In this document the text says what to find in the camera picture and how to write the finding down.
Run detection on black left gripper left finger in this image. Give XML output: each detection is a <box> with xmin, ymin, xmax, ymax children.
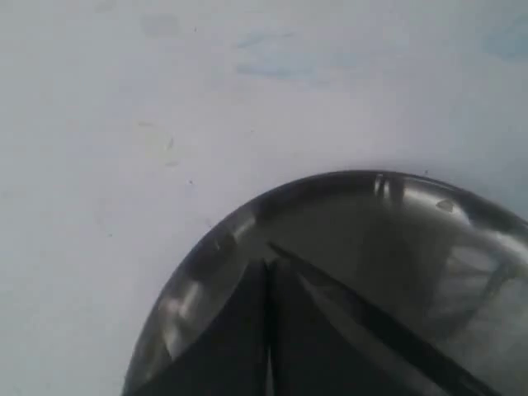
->
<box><xmin>130</xmin><ymin>262</ymin><xmax>268</xmax><ymax>395</ymax></box>

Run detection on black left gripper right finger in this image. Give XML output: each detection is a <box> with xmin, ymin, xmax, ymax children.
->
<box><xmin>266</xmin><ymin>257</ymin><xmax>492</xmax><ymax>396</ymax></box>

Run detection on black knife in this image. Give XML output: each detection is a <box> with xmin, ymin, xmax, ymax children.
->
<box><xmin>268</xmin><ymin>242</ymin><xmax>499</xmax><ymax>395</ymax></box>

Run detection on round stainless steel plate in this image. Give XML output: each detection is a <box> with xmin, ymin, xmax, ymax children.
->
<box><xmin>123</xmin><ymin>171</ymin><xmax>527</xmax><ymax>395</ymax></box>

